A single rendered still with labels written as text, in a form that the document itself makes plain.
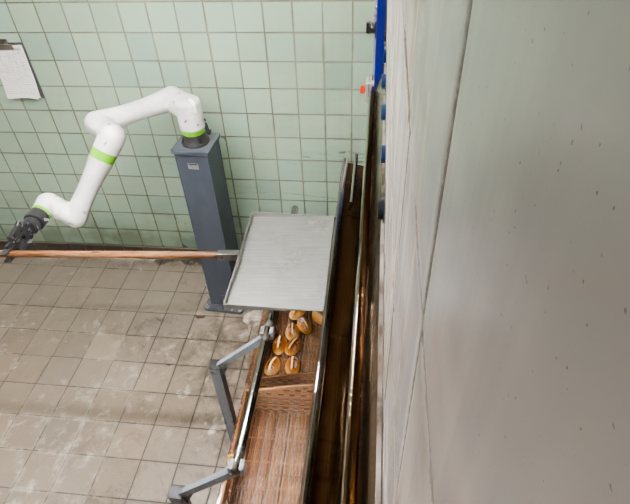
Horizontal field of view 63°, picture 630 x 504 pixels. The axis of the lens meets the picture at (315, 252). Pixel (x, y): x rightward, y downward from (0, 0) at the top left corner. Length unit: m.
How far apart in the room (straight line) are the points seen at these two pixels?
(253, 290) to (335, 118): 1.43
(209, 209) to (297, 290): 1.20
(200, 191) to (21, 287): 1.79
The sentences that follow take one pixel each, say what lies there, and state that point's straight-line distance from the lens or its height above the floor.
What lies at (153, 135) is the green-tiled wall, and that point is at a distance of 3.41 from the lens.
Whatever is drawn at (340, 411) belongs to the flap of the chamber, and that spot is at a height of 1.41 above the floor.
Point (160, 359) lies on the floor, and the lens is 3.36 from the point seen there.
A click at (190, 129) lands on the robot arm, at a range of 2.76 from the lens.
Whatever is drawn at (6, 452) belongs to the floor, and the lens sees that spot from 3.36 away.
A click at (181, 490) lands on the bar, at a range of 1.79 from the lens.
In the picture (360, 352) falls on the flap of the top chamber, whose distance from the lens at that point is 1.03.
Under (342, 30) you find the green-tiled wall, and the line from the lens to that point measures 2.88.
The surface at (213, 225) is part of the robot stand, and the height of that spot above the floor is 0.71.
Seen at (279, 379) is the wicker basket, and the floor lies 0.75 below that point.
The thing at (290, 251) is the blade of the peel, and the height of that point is 1.18.
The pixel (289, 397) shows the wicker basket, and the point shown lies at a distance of 2.20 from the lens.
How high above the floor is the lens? 2.54
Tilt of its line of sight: 41 degrees down
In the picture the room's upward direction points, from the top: 3 degrees counter-clockwise
